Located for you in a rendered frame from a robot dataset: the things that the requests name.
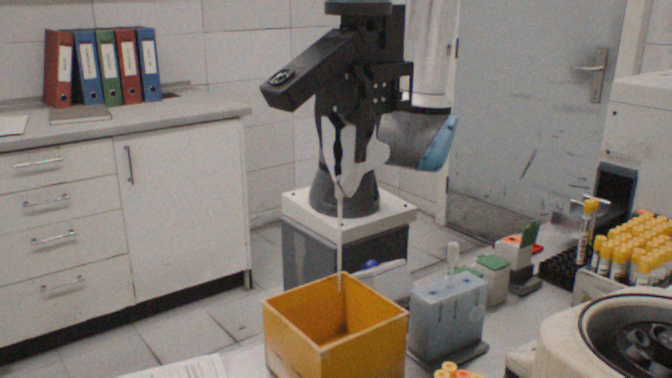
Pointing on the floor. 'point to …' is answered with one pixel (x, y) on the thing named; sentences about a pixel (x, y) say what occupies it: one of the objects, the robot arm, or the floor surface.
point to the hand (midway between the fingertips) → (341, 186)
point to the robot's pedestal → (294, 271)
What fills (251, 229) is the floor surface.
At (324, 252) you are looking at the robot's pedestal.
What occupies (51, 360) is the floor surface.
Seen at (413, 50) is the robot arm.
